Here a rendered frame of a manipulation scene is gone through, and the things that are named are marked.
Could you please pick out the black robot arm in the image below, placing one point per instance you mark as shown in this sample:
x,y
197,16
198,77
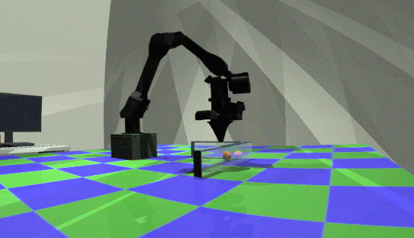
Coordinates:
x,y
159,45

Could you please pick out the clear low glass wall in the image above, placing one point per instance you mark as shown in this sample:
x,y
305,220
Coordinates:
x,y
217,159

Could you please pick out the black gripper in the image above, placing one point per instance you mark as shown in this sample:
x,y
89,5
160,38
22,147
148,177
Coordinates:
x,y
219,120

